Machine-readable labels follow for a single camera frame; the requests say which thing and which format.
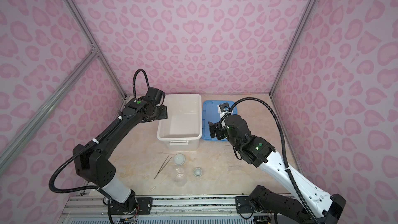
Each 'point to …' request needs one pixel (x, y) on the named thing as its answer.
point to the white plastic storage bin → (182, 129)
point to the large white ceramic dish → (179, 159)
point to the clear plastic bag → (234, 166)
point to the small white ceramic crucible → (197, 171)
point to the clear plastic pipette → (155, 187)
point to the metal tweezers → (163, 166)
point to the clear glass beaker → (181, 179)
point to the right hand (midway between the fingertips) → (218, 118)
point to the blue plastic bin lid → (210, 113)
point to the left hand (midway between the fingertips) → (162, 111)
